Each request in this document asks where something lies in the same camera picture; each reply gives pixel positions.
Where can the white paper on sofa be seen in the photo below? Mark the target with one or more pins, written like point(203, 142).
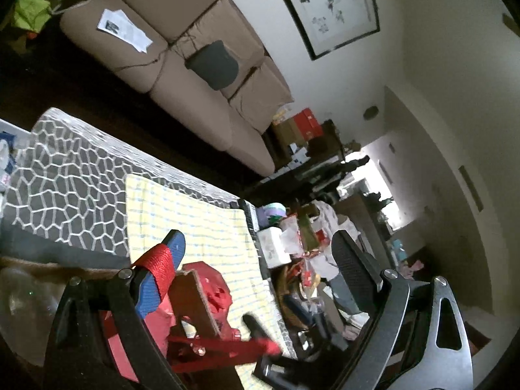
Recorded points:
point(118, 24)

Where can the white tissue box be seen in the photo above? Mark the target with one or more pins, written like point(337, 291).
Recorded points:
point(273, 249)

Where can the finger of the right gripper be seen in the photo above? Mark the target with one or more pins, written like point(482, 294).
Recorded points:
point(282, 372)

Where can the dark cushion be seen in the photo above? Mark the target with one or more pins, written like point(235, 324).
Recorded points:
point(214, 65)

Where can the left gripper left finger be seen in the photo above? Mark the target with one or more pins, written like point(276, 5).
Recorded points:
point(99, 338)

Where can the brown sofa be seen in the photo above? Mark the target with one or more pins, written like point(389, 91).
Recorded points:
point(233, 119)

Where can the framed bird painting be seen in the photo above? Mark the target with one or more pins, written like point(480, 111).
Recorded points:
point(327, 25)

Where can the red gift bag box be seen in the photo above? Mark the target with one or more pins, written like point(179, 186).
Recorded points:
point(186, 313)

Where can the red box on shelf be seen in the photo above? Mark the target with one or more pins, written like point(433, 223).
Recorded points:
point(307, 124)

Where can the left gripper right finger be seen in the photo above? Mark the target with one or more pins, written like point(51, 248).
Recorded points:
point(415, 337)

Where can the green cloth bag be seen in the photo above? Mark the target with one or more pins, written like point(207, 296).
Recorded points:
point(31, 15)

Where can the yellow plaid cloth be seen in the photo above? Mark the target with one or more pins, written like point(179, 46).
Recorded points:
point(217, 236)

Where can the clear plastic tub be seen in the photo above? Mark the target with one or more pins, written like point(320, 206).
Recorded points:
point(28, 308)

